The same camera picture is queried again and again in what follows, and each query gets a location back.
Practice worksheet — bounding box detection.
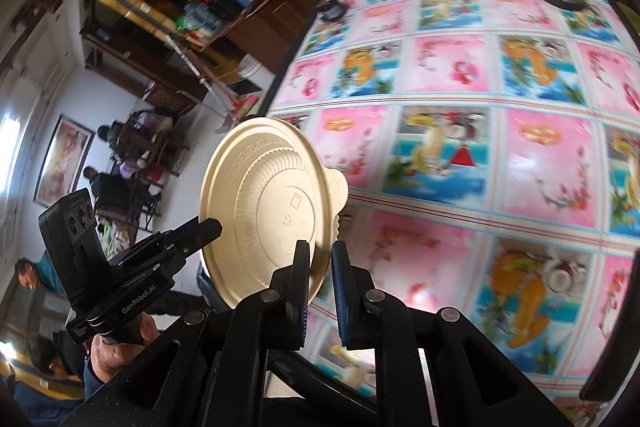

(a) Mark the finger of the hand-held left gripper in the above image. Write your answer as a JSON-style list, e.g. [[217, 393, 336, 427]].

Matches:
[[150, 217, 223, 269]]

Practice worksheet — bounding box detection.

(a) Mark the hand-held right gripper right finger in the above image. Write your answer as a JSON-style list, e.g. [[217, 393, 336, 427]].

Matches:
[[331, 239, 576, 427]]

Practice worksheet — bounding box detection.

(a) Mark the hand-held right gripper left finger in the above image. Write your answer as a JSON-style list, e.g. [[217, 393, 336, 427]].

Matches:
[[60, 239, 312, 427]]

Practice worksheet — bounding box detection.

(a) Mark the beige plastic lid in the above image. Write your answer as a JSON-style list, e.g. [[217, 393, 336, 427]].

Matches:
[[199, 117, 350, 310]]

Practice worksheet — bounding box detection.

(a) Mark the person's left forearm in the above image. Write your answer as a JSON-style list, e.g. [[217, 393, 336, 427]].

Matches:
[[81, 364, 108, 403]]

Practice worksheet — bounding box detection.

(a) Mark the person's left hand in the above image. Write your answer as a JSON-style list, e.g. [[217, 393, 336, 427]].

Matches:
[[89, 313, 162, 384]]

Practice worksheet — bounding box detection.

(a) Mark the wooden chair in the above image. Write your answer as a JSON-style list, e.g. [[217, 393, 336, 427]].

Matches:
[[120, 109, 192, 178]]

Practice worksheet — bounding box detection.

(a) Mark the pink broom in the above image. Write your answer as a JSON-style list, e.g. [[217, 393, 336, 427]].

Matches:
[[227, 92, 263, 120]]

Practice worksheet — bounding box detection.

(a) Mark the white bucket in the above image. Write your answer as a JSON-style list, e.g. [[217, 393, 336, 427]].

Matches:
[[235, 59, 276, 94]]

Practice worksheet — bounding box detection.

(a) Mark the printed fruit tablecloth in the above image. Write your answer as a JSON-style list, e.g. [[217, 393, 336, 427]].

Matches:
[[265, 0, 640, 427]]

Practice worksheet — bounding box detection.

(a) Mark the blue water bottle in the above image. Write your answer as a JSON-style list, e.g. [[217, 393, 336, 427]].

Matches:
[[182, 0, 223, 34]]

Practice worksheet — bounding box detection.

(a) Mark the wooden cabinet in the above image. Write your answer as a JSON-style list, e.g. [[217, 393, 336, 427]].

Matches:
[[67, 0, 321, 108]]

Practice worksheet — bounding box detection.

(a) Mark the small dark device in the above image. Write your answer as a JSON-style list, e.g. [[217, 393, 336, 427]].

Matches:
[[317, 0, 349, 24]]

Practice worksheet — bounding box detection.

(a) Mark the framed wall picture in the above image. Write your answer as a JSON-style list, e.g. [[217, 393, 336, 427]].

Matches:
[[34, 114, 96, 208]]

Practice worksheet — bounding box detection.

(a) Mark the metal handle mop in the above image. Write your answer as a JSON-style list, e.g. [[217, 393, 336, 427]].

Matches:
[[165, 34, 237, 128]]

